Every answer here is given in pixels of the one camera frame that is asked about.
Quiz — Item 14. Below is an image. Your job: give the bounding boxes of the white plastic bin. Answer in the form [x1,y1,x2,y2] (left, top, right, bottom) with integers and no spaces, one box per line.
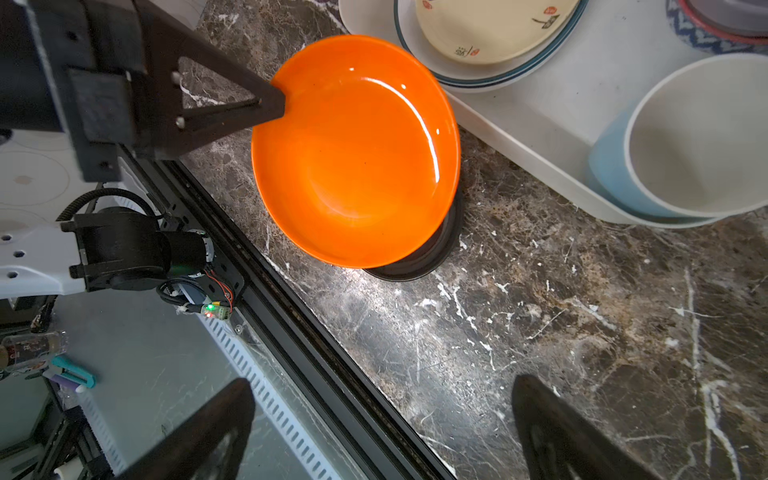
[337,0,768,230]

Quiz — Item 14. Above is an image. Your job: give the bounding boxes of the black bowl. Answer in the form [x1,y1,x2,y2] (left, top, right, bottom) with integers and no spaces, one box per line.
[365,190,464,282]

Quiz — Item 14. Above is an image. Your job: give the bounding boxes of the white plate teal line rim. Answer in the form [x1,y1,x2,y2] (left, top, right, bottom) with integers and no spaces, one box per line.
[393,1,588,93]

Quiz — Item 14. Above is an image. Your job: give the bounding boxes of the light blue mug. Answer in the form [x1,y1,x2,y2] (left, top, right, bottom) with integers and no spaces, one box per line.
[586,53,767,219]

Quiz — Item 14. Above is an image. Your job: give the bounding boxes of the orange bowl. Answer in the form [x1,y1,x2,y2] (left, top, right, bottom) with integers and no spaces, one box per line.
[251,35,461,269]

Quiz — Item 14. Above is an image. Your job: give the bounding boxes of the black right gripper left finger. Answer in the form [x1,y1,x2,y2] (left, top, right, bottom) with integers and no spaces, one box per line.
[118,378,256,479]

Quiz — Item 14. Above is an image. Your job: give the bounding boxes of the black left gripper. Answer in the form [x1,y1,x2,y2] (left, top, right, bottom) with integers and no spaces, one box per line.
[1,1,286,182]

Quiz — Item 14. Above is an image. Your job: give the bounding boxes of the purple bowl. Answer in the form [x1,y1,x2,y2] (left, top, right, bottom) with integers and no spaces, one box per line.
[689,0,767,38]

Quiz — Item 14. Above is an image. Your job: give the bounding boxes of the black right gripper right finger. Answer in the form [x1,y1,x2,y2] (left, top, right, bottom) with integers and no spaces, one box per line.
[511,374,657,479]

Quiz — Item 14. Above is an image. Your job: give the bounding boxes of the yellow plate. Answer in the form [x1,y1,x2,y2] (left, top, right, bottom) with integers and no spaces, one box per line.
[413,0,580,65]

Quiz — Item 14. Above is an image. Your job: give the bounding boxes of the red patterned bowl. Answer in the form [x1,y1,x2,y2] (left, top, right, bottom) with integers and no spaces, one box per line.
[665,0,767,55]

